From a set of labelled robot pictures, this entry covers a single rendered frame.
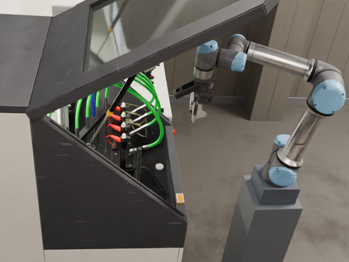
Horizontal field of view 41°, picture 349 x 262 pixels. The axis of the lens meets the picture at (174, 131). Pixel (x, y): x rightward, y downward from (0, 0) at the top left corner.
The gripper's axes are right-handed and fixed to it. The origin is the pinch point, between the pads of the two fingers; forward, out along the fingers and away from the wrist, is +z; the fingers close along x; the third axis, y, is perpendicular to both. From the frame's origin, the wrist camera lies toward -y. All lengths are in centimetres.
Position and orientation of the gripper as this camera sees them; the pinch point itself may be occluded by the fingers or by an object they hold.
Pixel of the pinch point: (191, 116)
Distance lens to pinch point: 199.9
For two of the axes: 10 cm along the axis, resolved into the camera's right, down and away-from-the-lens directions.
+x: -1.0, -6.1, 7.9
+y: 9.9, 0.2, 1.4
